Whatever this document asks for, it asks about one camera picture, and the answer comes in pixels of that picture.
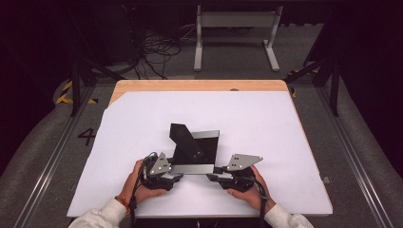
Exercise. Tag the small metal bracket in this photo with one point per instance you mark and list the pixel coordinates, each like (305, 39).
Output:
(326, 179)

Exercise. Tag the person's left hand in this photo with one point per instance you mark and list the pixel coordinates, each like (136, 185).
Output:
(133, 186)

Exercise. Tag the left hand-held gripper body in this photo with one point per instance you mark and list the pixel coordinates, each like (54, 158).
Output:
(160, 166)

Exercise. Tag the yellow and black striped tape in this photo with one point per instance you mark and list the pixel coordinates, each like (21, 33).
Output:
(65, 91)

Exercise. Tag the white paper sheet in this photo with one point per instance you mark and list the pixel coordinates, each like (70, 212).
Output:
(253, 120)

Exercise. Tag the white metal stand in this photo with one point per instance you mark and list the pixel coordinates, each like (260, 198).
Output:
(236, 19)

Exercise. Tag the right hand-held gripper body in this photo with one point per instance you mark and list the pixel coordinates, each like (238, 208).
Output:
(244, 161)

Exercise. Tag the person's right hand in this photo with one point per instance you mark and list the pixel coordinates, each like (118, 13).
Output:
(256, 198)

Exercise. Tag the aluminium floor rail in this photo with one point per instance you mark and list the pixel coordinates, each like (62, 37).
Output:
(355, 161)
(50, 161)

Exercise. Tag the black metal stand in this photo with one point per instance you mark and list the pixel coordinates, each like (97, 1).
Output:
(76, 85)
(334, 88)

